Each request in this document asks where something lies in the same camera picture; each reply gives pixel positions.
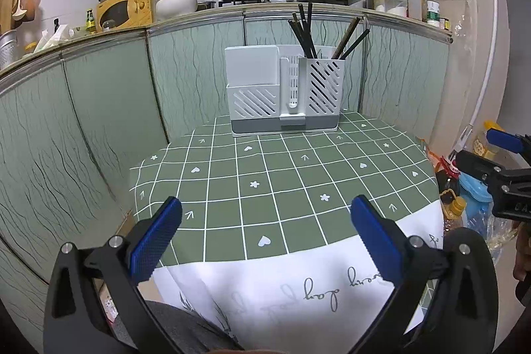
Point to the yellow toaster oven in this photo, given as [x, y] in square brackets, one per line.
[120, 9]

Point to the metal colander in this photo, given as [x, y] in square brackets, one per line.
[10, 49]

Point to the clear jar of white powder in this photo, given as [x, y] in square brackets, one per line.
[396, 5]

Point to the small spice jar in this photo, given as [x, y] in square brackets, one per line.
[444, 25]

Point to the white bowl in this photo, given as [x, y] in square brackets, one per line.
[176, 5]

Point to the wooden chopping board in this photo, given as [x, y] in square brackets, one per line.
[7, 7]

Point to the kitchen counter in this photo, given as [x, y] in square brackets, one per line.
[186, 20]

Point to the yellow oil bottle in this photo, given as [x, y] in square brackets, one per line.
[454, 206]

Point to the gas stove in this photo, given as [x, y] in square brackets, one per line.
[249, 2]

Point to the blue plastic container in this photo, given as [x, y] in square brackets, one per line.
[475, 190]

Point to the white clip tongs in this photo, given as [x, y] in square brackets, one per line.
[462, 138]

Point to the white slotted utensil holder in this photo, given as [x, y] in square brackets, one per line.
[253, 88]

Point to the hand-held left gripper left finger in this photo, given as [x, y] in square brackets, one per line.
[155, 238]

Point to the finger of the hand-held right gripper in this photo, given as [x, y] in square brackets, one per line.
[475, 163]
[504, 140]

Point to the green glass bottle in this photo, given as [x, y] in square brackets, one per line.
[90, 22]

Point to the group of black chopsticks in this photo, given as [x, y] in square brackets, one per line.
[309, 30]

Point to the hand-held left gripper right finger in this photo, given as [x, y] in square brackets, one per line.
[375, 238]

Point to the red-capped soy sauce bottle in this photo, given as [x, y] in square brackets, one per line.
[448, 180]

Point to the person's left leg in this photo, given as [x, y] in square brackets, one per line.
[186, 329]

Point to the jar with yellow lid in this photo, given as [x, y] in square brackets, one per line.
[481, 138]

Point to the white plastic bag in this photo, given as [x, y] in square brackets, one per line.
[49, 39]

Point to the brown wooden chopstick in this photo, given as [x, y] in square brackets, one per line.
[346, 35]

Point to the orange plastic bag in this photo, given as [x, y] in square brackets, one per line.
[429, 155]

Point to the green checked tablecloth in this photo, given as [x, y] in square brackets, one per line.
[290, 192]

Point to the green-label plastic bottle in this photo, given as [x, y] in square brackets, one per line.
[432, 12]

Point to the clear plastic bottle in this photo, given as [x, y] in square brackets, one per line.
[481, 221]

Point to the person's right hand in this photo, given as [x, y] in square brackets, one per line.
[523, 254]

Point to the white pipe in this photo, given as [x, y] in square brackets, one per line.
[489, 47]

